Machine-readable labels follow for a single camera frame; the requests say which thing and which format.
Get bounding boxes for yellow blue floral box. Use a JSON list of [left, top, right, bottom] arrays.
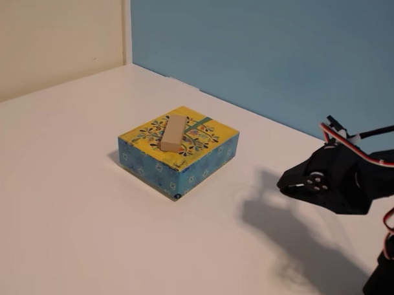
[[116, 103, 241, 204]]

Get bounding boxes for wooden Jenga block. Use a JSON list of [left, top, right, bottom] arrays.
[[159, 113, 188, 153]]

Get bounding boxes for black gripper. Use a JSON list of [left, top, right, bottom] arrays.
[[275, 142, 378, 218]]

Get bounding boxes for red white black servo cable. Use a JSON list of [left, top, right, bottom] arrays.
[[318, 115, 394, 169], [380, 198, 394, 261]]

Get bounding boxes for black camera cable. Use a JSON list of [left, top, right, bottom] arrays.
[[344, 121, 394, 146]]

